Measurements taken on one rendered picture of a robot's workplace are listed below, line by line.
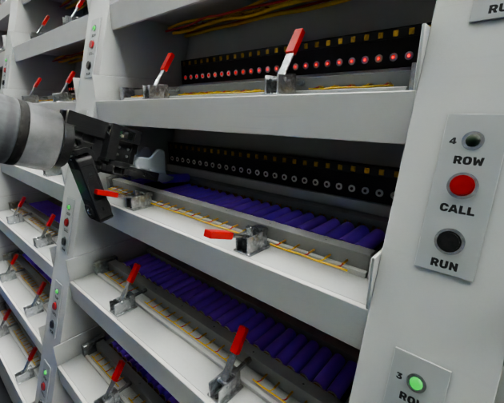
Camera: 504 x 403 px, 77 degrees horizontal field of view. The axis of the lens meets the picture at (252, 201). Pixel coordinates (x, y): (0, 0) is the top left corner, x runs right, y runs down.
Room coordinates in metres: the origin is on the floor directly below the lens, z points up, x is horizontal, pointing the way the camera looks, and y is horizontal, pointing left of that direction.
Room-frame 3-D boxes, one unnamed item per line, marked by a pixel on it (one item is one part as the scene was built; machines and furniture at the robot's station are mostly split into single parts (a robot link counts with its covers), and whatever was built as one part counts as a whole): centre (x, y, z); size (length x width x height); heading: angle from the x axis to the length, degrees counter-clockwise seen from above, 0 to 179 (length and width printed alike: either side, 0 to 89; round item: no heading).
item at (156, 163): (0.59, 0.19, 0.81); 0.09 x 0.03 x 0.06; 137
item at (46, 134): (0.46, 0.32, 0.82); 0.10 x 0.05 x 0.09; 51
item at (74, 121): (0.52, 0.27, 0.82); 0.12 x 0.08 x 0.09; 141
